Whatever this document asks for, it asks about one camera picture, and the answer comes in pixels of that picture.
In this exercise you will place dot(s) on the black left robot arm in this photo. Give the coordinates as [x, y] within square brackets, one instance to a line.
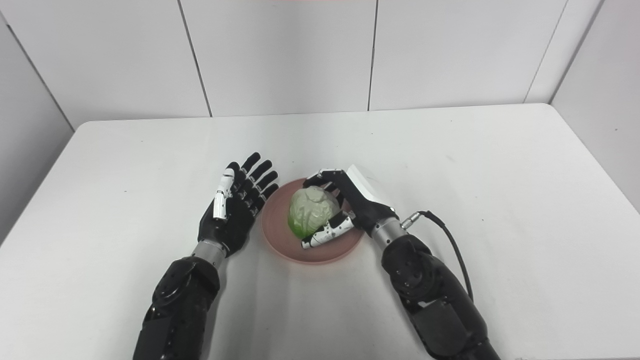
[175, 310]

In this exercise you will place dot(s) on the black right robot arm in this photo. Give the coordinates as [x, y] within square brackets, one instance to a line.
[435, 305]

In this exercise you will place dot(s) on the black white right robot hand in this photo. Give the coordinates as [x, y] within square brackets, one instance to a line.
[367, 202]

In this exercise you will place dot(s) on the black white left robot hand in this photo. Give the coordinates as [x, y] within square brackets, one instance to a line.
[232, 220]

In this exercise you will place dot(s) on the green white cabbage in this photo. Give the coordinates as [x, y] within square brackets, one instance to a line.
[312, 210]

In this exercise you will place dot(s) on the pink round plate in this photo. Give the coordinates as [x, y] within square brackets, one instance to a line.
[280, 240]

